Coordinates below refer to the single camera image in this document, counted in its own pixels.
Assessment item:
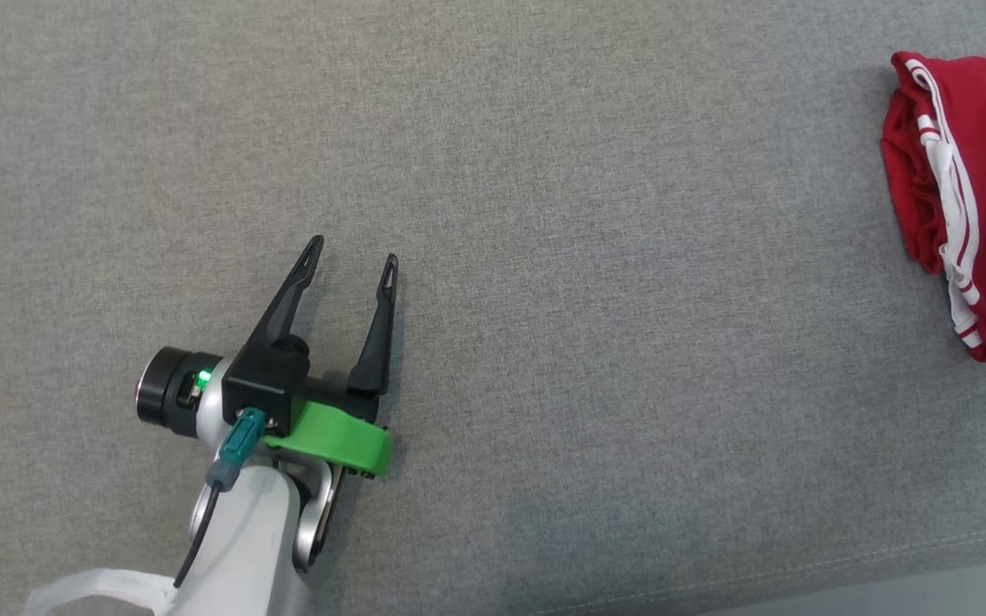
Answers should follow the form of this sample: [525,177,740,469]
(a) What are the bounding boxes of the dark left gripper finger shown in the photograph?
[243,234,325,370]
[346,253,401,397]

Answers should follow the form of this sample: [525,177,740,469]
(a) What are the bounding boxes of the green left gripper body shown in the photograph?
[262,375,394,480]

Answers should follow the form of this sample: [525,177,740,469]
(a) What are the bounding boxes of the grey fabric sofa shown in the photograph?
[0,0,986,616]

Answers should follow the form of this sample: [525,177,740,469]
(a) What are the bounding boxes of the white tape tag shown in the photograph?
[27,569,179,616]

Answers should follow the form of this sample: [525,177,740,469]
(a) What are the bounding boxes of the teal left cable connector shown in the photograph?
[206,408,267,493]

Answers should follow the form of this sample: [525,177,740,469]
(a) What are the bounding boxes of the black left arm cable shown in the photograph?
[172,483,222,589]

